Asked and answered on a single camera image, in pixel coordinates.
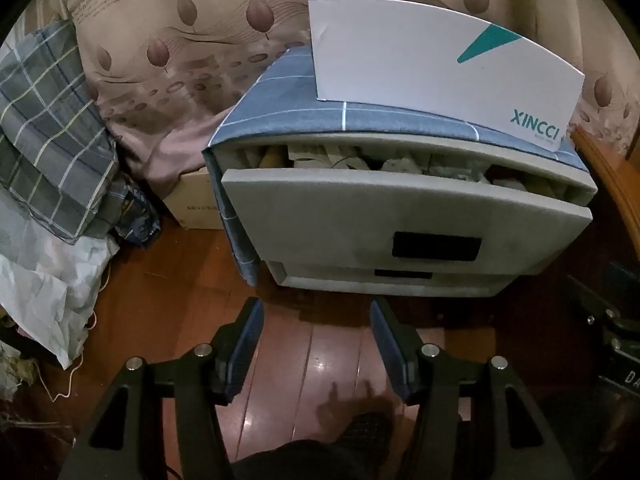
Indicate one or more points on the blue checked cover cloth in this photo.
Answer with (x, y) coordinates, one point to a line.
(280, 95)

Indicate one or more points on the white plastic bag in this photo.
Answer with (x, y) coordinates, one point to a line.
(45, 285)

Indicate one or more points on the cardboard box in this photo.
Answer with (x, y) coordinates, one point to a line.
(195, 200)

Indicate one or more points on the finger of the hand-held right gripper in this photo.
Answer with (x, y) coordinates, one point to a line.
(612, 327)

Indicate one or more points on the grey padded wooden drawer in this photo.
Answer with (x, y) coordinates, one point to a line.
(325, 220)

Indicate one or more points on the brown wooden furniture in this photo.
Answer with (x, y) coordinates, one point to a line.
(615, 185)

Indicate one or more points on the white paper box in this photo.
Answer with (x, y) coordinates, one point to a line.
(425, 60)

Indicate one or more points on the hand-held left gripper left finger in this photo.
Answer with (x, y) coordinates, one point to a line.
(247, 350)

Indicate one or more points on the pile of underwear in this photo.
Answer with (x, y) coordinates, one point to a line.
(400, 165)

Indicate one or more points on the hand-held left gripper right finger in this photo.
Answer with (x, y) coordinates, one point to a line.
(387, 350)

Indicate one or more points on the blue printed bag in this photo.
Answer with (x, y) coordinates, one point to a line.
(137, 215)

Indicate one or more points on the grey padded nightstand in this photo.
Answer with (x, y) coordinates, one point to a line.
(375, 136)

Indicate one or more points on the grey padded shallow drawer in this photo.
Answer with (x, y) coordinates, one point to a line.
(325, 282)

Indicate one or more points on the grey plaid blanket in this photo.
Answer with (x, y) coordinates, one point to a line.
(50, 125)

